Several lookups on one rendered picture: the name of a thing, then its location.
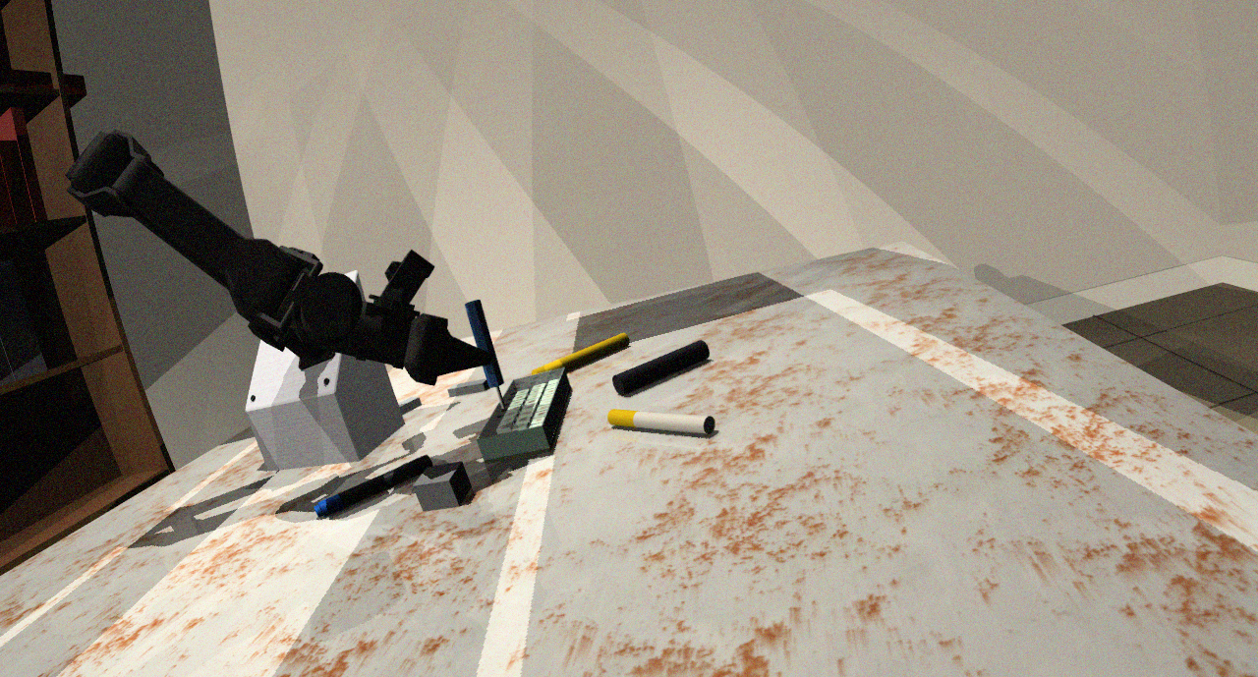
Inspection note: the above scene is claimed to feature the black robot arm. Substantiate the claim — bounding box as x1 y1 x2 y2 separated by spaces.
65 130 434 369

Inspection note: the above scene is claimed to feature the letter keyboard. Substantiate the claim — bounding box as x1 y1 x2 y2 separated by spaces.
476 367 571 464

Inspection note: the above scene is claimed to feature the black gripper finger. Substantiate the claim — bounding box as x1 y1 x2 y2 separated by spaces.
437 328 492 376

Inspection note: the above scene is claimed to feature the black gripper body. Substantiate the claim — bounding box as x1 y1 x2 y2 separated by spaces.
346 301 448 386

